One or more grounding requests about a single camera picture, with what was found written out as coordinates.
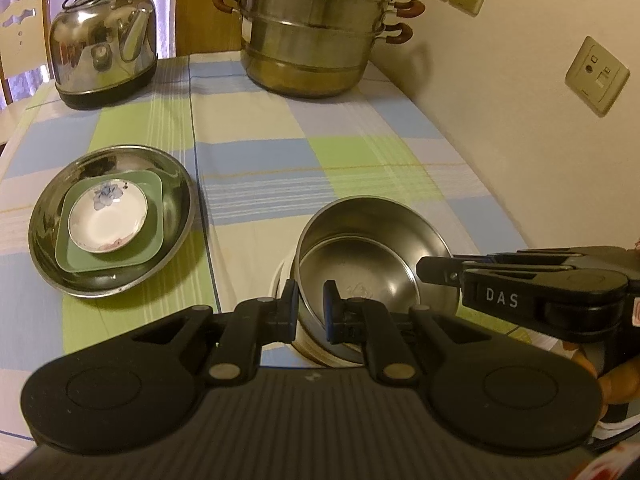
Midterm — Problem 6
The small white floral dish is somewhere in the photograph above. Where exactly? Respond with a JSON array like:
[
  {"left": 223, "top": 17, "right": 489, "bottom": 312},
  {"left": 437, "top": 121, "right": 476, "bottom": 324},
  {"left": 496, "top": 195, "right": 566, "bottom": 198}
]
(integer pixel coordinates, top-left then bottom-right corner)
[{"left": 67, "top": 178, "right": 150, "bottom": 255}]

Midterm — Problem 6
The round stainless steel plate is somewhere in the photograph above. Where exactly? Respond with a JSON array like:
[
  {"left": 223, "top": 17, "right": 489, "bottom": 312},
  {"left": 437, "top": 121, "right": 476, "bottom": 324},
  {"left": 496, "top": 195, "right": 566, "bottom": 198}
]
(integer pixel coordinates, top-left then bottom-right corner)
[{"left": 27, "top": 145, "right": 197, "bottom": 300}]

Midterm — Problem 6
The checkered tablecloth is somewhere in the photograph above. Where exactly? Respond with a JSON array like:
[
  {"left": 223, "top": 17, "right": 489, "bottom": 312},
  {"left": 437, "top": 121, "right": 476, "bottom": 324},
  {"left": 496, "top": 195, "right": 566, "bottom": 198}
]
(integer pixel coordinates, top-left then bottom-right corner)
[{"left": 0, "top": 50, "right": 576, "bottom": 463}]

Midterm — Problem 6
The stainless steel bowl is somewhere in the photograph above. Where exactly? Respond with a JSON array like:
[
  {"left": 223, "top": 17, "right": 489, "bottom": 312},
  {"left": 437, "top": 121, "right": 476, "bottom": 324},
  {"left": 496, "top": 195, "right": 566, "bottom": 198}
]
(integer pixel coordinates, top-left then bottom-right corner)
[{"left": 292, "top": 196, "right": 461, "bottom": 367}]

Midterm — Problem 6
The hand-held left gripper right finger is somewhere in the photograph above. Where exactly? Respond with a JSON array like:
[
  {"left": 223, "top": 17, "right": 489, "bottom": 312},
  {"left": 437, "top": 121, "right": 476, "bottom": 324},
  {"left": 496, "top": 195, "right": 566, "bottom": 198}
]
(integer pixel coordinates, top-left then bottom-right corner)
[{"left": 322, "top": 280, "right": 502, "bottom": 387}]

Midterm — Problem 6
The brown wooden panel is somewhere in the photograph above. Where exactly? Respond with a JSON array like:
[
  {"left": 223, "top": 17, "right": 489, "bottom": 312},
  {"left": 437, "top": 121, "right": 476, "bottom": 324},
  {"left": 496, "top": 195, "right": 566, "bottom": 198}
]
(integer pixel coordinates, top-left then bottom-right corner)
[{"left": 167, "top": 0, "right": 251, "bottom": 57}]

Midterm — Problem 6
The stainless steel kettle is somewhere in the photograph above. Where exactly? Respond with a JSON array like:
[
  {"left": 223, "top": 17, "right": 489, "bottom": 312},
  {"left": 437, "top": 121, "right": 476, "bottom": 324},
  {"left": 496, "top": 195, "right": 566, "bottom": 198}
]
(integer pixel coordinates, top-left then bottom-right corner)
[{"left": 48, "top": 0, "right": 160, "bottom": 111}]

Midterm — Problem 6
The person's right hand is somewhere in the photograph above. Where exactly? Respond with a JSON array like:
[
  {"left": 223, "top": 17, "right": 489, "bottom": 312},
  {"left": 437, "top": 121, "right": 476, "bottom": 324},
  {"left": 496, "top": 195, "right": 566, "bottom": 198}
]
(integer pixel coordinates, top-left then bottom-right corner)
[{"left": 562, "top": 342, "right": 640, "bottom": 407}]

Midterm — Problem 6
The red white patterned cloth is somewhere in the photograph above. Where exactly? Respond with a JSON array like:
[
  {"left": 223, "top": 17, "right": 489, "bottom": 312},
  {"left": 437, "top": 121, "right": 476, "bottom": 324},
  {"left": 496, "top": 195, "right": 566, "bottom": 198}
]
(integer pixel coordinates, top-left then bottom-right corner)
[{"left": 570, "top": 442, "right": 634, "bottom": 480}]

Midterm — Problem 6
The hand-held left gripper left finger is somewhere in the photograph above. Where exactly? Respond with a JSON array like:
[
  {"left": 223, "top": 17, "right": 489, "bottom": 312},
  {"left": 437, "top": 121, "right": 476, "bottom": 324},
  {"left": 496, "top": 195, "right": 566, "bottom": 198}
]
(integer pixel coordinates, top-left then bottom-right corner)
[{"left": 127, "top": 279, "right": 301, "bottom": 388}]

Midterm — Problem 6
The stainless steel steamer pot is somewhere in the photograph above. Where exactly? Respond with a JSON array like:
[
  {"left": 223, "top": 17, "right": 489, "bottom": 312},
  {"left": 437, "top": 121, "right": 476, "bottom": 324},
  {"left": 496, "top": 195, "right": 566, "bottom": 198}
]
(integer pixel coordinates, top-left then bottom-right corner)
[{"left": 212, "top": 0, "right": 426, "bottom": 100}]

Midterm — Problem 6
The beige wall data outlet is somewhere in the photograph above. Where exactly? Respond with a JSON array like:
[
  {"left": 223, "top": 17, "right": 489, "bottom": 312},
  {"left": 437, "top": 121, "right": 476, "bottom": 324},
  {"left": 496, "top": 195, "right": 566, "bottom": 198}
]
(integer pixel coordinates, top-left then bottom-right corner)
[{"left": 565, "top": 36, "right": 631, "bottom": 117}]

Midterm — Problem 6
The white wooden chair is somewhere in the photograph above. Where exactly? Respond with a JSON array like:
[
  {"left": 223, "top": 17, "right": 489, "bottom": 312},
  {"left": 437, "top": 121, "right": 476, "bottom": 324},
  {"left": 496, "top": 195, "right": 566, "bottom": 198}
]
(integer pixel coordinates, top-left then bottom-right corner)
[{"left": 0, "top": 0, "right": 54, "bottom": 147}]

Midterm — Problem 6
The green rectangular plate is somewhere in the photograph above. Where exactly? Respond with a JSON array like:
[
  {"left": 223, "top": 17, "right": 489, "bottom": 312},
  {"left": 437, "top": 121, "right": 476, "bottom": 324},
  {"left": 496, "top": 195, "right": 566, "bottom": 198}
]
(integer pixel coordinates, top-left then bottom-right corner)
[{"left": 55, "top": 170, "right": 166, "bottom": 275}]

